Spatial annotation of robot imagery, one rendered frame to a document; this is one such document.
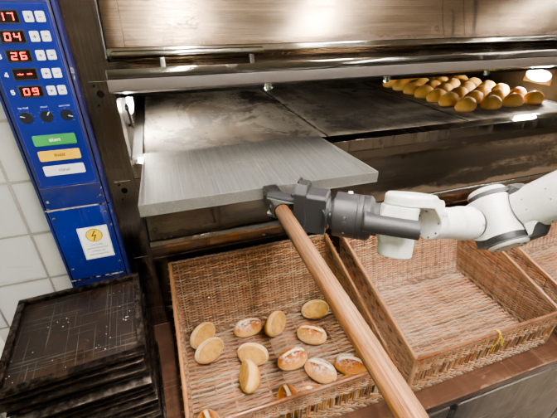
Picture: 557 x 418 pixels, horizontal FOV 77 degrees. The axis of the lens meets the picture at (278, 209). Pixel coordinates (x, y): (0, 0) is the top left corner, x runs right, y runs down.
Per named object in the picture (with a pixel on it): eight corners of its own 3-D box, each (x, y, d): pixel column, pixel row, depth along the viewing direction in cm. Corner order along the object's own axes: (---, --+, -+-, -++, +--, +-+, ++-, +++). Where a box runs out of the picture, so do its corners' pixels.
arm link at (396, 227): (360, 191, 72) (418, 199, 69) (352, 242, 73) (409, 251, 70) (355, 196, 61) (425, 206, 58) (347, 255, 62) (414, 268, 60)
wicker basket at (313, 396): (177, 322, 124) (165, 260, 110) (322, 287, 139) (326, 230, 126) (192, 471, 84) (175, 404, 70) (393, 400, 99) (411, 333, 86)
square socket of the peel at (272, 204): (290, 216, 71) (290, 202, 70) (273, 219, 70) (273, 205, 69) (277, 196, 79) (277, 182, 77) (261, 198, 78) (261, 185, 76)
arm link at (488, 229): (415, 209, 75) (472, 211, 84) (431, 255, 71) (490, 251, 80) (456, 186, 67) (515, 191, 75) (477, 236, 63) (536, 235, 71)
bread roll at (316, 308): (331, 317, 123) (326, 314, 128) (328, 298, 123) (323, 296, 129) (303, 322, 121) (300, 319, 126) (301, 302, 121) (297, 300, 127)
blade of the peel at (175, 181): (376, 182, 86) (379, 171, 84) (140, 217, 71) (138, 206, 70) (318, 136, 115) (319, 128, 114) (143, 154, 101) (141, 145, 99)
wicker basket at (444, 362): (330, 287, 140) (336, 229, 126) (444, 259, 155) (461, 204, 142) (405, 398, 100) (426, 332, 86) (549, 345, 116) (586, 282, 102)
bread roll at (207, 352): (193, 351, 104) (186, 350, 109) (203, 371, 104) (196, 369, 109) (220, 331, 111) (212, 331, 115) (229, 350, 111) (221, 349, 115)
